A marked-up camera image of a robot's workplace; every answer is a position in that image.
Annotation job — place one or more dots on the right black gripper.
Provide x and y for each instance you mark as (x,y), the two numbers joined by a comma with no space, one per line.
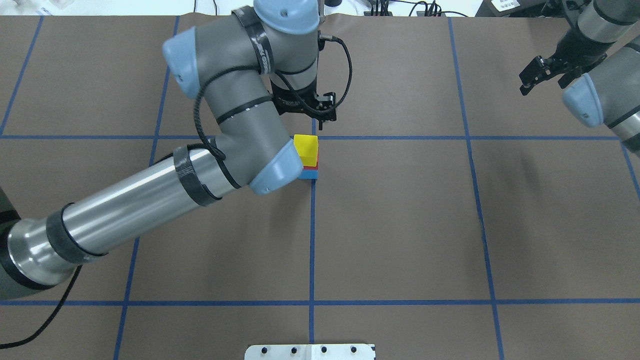
(576,58)

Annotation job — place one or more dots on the red cube block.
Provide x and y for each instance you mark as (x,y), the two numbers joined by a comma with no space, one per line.
(309,164)

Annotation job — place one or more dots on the yellow cube block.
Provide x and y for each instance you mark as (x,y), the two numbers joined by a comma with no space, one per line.
(307,147)

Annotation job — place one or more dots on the blue cube block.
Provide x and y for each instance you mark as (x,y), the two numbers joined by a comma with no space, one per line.
(308,174)

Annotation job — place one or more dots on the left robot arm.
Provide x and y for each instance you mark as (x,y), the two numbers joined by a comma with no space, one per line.
(221,63)

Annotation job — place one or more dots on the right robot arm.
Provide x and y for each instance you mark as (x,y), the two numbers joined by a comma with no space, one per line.
(599,89)

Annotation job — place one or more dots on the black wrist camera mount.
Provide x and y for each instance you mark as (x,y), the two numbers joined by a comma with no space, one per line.
(566,9)

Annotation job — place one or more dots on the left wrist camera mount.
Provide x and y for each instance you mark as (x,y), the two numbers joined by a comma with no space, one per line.
(305,101)

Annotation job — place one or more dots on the white camera pillar mount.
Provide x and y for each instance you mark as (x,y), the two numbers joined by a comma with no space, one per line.
(327,351)

